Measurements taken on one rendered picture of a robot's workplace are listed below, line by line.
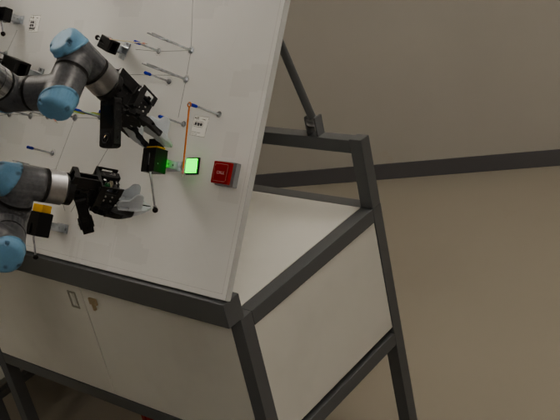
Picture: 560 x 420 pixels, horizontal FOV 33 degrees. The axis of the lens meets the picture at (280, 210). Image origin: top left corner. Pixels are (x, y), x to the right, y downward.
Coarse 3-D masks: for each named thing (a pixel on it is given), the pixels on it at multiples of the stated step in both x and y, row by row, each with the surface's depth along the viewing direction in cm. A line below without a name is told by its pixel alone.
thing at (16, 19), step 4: (0, 8) 269; (4, 8) 268; (8, 8) 269; (0, 12) 269; (4, 12) 268; (8, 12) 269; (0, 16) 269; (4, 16) 268; (8, 16) 269; (12, 16) 271; (16, 16) 272; (20, 16) 273; (0, 20) 269; (4, 20) 268; (8, 20) 269; (12, 20) 271; (16, 20) 272; (20, 20) 273; (4, 32) 270
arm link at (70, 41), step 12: (60, 36) 199; (72, 36) 197; (84, 36) 201; (60, 48) 196; (72, 48) 197; (84, 48) 199; (72, 60) 197; (84, 60) 198; (96, 60) 201; (96, 72) 202
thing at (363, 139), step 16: (272, 128) 265; (288, 128) 263; (320, 128) 253; (272, 144) 264; (288, 144) 260; (304, 144) 257; (320, 144) 253; (336, 144) 250; (352, 144) 246; (368, 144) 247; (352, 160) 248; (368, 160) 248; (368, 176) 249; (368, 192) 250
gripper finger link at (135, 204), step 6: (132, 198) 213; (138, 198) 213; (120, 204) 213; (126, 204) 213; (132, 204) 214; (138, 204) 215; (126, 210) 214; (132, 210) 215; (138, 210) 216; (144, 210) 217; (132, 216) 215
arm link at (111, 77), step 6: (108, 66) 204; (108, 72) 204; (114, 72) 206; (102, 78) 203; (108, 78) 204; (114, 78) 205; (90, 84) 204; (96, 84) 204; (102, 84) 204; (108, 84) 205; (114, 84) 206; (90, 90) 206; (96, 90) 205; (102, 90) 205; (108, 90) 205
